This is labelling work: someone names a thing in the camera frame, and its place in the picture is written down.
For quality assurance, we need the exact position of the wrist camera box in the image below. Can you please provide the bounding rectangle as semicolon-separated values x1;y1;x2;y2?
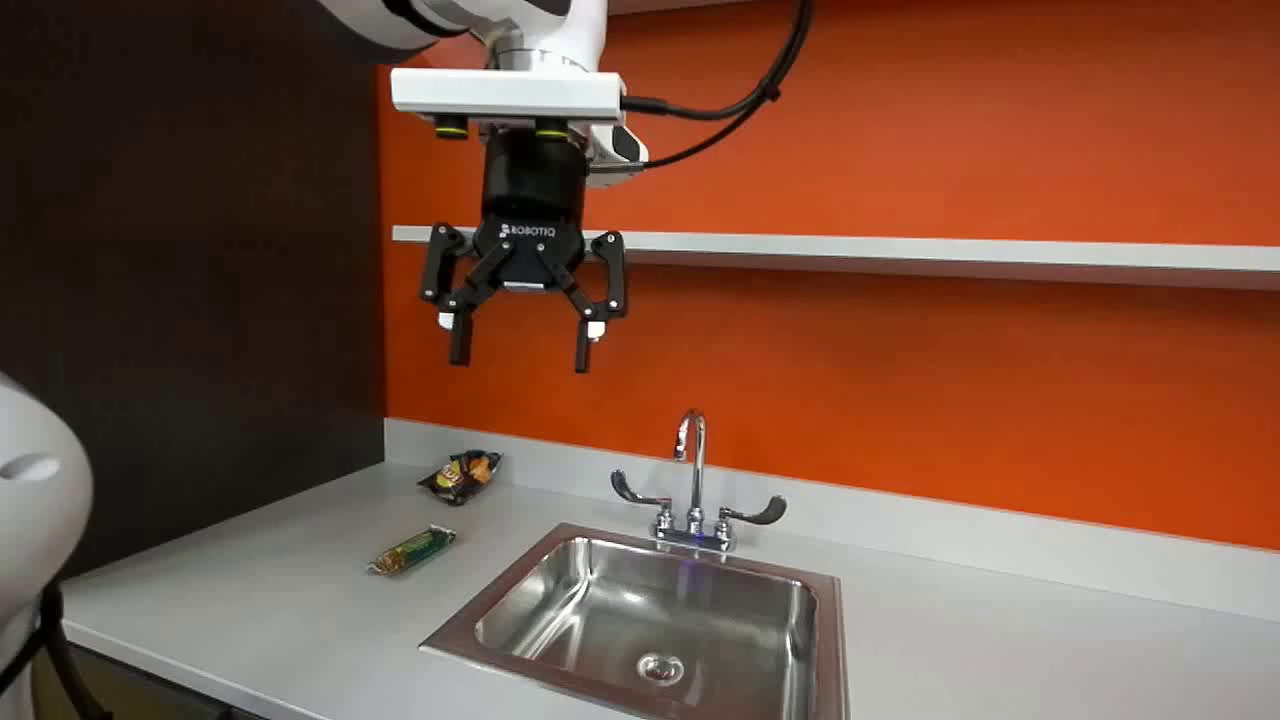
581;116;652;179

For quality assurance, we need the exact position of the chrome two-handle faucet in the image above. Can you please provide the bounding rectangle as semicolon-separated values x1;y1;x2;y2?
610;405;791;560

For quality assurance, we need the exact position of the black snack bag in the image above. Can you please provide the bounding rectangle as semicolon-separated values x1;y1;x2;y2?
415;443;508;513

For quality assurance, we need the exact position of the green granola candy bar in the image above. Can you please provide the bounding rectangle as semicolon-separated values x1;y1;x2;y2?
366;520;464;584

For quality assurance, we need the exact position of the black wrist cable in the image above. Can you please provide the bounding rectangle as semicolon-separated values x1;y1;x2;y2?
616;0;820;177

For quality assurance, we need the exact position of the black base cable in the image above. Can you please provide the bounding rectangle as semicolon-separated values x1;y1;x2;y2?
0;578;117;720

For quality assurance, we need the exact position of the stainless steel sink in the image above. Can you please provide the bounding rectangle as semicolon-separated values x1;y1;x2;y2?
420;520;857;720

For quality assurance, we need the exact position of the dark wood cabinet panel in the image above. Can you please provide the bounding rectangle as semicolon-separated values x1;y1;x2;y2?
0;0;393;578

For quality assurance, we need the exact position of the white wrist mounting plate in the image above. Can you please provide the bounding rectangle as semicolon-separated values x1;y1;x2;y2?
389;65;634;127

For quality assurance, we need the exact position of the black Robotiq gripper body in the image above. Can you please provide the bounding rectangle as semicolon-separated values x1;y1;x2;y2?
471;122;591;294

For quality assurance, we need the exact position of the white wall shelf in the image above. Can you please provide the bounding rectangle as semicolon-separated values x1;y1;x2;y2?
389;219;1280;291

